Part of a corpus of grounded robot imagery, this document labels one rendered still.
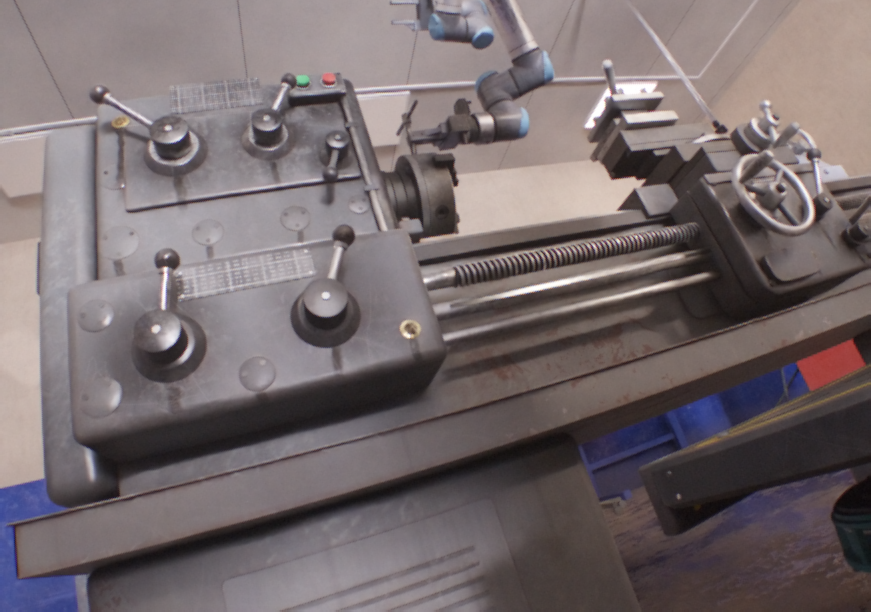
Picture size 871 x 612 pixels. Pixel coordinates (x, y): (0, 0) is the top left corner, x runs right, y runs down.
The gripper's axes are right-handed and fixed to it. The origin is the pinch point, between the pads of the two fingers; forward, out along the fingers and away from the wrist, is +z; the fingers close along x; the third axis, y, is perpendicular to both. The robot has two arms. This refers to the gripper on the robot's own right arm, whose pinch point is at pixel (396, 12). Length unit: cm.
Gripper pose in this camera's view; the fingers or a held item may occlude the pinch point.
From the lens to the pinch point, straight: 208.4
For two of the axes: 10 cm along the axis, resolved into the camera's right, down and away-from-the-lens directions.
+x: 0.4, 9.1, 4.2
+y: 3.8, 3.7, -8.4
